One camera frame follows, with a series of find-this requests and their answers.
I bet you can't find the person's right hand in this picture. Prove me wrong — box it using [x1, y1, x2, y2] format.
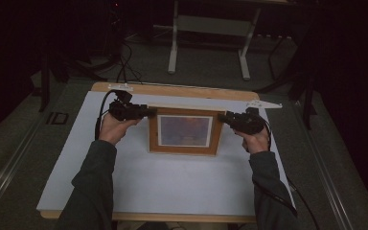
[234, 128, 271, 155]

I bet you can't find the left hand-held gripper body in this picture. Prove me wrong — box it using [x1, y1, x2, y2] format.
[107, 83, 145, 122]

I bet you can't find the metal floor rail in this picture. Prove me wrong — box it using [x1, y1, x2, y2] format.
[0, 108, 51, 219]
[291, 100, 356, 230]

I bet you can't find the black metal stand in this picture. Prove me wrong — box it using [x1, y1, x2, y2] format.
[255, 32, 319, 130]
[37, 47, 109, 113]

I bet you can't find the wooden table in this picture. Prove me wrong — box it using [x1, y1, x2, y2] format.
[36, 81, 296, 224]

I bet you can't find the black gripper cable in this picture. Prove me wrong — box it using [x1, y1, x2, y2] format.
[94, 89, 118, 141]
[252, 118, 321, 230]

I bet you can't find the wooden picture frame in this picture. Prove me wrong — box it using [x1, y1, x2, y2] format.
[147, 103, 226, 157]

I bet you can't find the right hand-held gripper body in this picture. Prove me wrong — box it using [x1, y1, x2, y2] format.
[231, 100, 283, 135]

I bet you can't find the black floor cable bundle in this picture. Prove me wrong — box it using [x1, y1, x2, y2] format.
[115, 41, 144, 84]

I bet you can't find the person's left hand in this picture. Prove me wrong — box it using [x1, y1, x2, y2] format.
[99, 111, 142, 147]

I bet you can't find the black floor socket box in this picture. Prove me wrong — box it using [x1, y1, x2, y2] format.
[46, 111, 70, 126]

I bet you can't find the white metal desk frame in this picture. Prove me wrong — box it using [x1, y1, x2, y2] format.
[167, 0, 290, 81]

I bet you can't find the black equipment rack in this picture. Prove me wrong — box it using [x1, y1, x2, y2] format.
[106, 0, 156, 42]

